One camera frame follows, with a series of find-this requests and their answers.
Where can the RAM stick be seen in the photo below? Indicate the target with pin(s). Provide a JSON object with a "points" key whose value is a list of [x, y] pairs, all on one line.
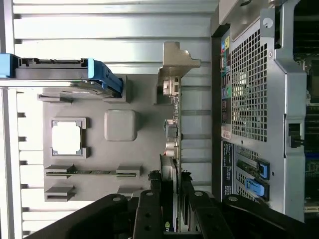
{"points": [[99, 172]]}

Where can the black label sticker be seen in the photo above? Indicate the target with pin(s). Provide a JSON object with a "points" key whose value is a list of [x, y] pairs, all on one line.
{"points": [[227, 169]]}

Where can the CPU chip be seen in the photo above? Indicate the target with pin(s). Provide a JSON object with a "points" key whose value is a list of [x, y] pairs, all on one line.
{"points": [[66, 137]]}

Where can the blue expansion slot latch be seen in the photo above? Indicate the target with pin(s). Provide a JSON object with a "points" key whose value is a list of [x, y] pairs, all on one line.
{"points": [[256, 189], [263, 168]]}

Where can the disk drive in blue caddy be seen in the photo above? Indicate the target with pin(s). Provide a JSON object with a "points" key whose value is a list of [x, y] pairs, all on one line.
{"points": [[49, 72]]}

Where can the grey parts rack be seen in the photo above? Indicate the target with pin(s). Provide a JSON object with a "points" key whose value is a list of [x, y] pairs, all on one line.
{"points": [[147, 129]]}

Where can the motherboard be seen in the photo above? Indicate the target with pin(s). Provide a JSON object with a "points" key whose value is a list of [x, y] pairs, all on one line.
{"points": [[312, 129]]}

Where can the silver PC case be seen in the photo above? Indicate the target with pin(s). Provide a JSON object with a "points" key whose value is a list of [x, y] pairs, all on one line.
{"points": [[274, 99]]}

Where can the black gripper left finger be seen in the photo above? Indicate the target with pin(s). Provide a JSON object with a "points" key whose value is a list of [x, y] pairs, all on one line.
{"points": [[147, 214]]}

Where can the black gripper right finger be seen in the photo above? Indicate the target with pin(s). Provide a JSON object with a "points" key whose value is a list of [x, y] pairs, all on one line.
{"points": [[209, 219]]}

